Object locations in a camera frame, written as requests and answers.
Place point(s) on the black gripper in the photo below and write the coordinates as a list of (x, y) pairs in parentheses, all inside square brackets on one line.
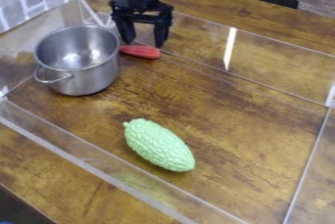
[(158, 13)]

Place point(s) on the clear acrylic tray walls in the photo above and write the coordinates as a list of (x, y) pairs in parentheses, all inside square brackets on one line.
[(250, 101)]

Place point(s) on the orange spoon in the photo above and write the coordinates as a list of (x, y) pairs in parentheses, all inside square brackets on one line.
[(145, 52)]

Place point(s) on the stainless steel pot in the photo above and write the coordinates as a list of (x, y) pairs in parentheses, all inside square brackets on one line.
[(78, 59)]

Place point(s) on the green bitter gourd toy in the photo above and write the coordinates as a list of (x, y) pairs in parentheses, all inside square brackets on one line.
[(159, 145)]

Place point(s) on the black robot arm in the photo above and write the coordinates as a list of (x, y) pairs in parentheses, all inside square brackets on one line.
[(145, 11)]

